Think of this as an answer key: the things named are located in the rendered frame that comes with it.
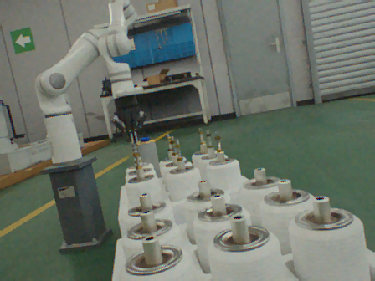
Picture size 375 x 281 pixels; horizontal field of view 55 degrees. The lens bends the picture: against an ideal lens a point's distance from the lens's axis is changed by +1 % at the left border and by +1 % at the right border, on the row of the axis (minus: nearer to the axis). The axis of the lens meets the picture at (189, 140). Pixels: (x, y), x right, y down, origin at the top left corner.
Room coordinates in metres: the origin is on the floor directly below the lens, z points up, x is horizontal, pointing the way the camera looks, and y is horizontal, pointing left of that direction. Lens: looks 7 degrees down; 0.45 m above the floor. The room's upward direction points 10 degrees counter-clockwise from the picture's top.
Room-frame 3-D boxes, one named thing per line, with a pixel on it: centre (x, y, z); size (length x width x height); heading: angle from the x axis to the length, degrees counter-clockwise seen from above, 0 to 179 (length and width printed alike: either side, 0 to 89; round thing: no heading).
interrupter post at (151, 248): (0.44, 0.07, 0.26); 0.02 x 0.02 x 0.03
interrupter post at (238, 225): (0.45, -0.04, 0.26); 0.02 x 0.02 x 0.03
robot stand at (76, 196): (1.26, 0.44, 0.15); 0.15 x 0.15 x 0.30; 81
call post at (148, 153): (1.38, 0.17, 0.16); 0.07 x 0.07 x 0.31; 9
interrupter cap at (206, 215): (0.57, -0.03, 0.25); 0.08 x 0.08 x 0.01
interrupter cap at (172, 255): (0.44, 0.07, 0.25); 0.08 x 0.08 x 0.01
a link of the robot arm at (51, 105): (1.26, 0.44, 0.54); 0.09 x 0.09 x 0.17; 40
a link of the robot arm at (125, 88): (1.19, 0.18, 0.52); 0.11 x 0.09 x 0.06; 26
